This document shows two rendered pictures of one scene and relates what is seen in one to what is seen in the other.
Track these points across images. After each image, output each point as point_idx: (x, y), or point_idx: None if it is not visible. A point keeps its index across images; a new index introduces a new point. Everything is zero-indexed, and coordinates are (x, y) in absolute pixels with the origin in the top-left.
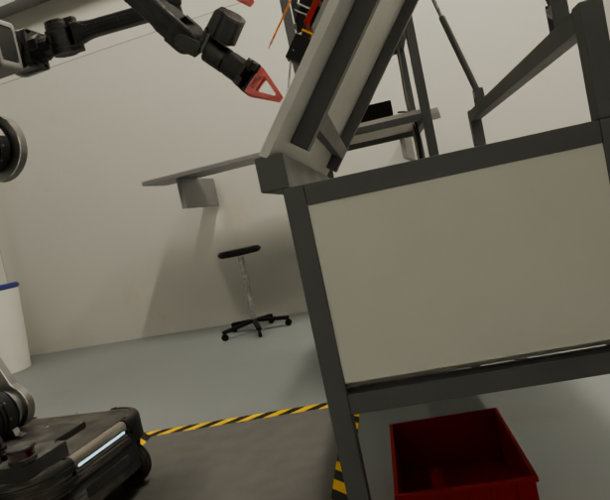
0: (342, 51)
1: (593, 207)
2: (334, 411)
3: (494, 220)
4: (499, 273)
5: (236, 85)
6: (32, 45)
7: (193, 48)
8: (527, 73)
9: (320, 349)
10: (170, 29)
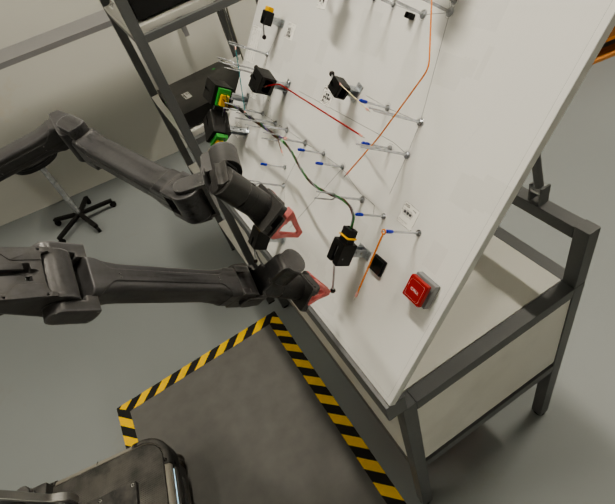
0: None
1: (556, 326)
2: (419, 470)
3: (512, 356)
4: (507, 375)
5: (294, 303)
6: None
7: (259, 301)
8: None
9: (416, 456)
10: (235, 300)
